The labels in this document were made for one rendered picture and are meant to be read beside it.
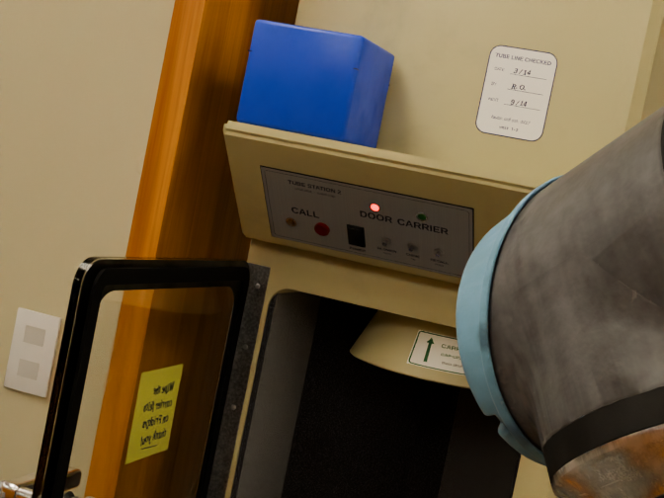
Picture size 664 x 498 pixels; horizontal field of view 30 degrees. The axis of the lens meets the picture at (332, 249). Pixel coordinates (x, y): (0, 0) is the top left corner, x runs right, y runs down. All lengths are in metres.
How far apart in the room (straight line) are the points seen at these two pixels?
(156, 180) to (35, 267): 0.69
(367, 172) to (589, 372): 0.58
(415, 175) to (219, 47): 0.25
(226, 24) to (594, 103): 0.34
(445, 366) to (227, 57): 0.35
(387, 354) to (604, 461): 0.70
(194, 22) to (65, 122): 0.68
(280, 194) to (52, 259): 0.73
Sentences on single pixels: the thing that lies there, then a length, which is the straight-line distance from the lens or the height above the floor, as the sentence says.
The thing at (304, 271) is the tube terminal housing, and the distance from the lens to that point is 1.15.
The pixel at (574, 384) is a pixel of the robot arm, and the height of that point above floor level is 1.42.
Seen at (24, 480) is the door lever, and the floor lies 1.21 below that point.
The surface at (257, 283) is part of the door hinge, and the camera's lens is 1.17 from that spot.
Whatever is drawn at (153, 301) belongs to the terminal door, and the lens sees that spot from 0.99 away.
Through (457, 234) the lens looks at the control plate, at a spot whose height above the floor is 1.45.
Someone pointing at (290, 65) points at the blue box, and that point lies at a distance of 1.06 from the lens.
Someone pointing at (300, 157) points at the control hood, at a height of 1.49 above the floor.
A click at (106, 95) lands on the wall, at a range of 1.75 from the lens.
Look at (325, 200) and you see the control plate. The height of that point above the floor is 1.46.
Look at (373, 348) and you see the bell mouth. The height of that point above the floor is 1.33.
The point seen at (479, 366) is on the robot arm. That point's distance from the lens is 0.53.
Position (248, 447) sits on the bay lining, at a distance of 1.20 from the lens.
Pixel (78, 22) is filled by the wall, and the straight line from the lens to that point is 1.79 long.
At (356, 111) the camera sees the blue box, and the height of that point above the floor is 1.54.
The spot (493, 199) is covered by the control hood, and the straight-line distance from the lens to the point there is 1.00.
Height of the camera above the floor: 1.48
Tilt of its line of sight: 3 degrees down
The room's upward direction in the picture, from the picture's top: 11 degrees clockwise
